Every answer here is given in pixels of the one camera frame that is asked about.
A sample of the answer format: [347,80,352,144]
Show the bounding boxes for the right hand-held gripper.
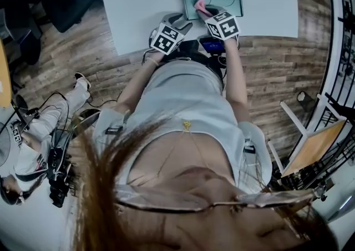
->
[199,6,242,48]

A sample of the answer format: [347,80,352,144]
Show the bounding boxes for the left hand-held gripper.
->
[149,13,194,56]

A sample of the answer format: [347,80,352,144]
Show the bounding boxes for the pink cloth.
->
[193,0,212,18]

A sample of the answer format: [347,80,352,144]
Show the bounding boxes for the person's right forearm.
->
[223,40,249,123]

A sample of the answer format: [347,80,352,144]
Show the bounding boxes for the person's left forearm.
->
[113,55,167,117]

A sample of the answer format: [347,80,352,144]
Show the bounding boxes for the black chest-mounted screen device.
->
[180,35,227,73]

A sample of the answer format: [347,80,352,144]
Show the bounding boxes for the person's grey shirt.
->
[93,59,274,195]

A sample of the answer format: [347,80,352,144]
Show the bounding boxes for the black office chair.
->
[27,0,101,33]

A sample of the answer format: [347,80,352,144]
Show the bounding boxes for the black mesh waste bin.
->
[297,91,316,112]

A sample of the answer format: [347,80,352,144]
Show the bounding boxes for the dark round stool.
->
[70,108,101,134]

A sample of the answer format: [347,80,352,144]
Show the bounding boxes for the wooden table with white legs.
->
[267,101,348,177]

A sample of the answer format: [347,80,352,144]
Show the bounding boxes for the thin-framed eyeglasses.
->
[80,183,317,214]

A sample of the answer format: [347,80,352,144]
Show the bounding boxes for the round yellow wooden table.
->
[0,38,13,109]

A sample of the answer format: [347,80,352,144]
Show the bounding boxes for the black equipment pile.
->
[48,147,77,209]

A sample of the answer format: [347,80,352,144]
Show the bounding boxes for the gold necklace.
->
[155,121,211,178]

